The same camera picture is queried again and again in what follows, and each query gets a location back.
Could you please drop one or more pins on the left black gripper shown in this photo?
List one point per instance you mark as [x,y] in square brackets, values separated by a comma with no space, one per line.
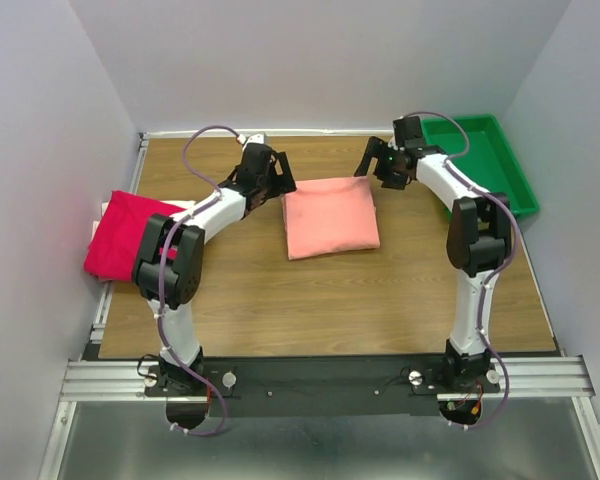
[284,183]

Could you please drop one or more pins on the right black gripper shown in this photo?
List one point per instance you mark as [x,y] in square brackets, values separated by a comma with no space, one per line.
[374,148]

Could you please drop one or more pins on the salmon pink t-shirt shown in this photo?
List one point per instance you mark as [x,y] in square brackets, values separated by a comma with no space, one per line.
[327,216]

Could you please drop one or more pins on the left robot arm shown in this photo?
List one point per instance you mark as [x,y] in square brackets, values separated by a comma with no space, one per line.
[168,266]

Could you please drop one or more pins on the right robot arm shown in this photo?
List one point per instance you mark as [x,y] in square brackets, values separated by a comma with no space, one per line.
[479,241]

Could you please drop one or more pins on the folded white t-shirt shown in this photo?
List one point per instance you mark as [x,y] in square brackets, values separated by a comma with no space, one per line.
[183,204]

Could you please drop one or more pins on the green plastic tray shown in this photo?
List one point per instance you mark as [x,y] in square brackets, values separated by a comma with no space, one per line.
[490,161]

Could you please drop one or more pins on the folded red t-shirt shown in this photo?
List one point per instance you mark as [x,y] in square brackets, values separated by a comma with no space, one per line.
[111,254]

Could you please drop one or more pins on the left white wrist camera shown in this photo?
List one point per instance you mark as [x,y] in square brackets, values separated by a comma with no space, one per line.
[255,138]

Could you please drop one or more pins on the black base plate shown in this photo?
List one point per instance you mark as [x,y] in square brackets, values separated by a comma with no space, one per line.
[311,386]

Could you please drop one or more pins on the aluminium frame rail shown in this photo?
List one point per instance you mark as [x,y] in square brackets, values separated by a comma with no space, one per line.
[86,380]

